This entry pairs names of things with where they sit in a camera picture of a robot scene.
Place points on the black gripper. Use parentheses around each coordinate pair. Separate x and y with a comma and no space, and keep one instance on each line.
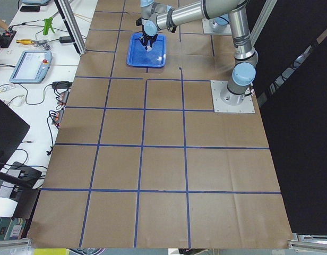
(148,37)

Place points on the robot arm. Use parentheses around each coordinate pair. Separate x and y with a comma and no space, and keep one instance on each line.
(219,21)
(158,16)

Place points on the blue plastic tray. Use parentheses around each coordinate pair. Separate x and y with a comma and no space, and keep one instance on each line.
(138,56)

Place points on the black power adapter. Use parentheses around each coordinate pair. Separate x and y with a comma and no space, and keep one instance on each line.
(65,39)

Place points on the green reacher grabber tool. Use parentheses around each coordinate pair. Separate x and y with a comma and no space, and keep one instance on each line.
(48,26)

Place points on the blue teach pendant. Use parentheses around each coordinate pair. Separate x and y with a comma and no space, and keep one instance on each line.
(32,67)

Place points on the yellow hand tool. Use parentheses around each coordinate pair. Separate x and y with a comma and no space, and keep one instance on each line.
(25,41)

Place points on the black monitor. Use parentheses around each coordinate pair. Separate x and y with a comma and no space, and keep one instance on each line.
(13,130)

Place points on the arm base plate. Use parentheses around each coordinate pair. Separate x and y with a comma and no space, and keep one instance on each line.
(209,30)
(226,102)

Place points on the aluminium frame post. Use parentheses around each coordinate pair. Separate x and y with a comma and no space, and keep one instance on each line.
(70,22)

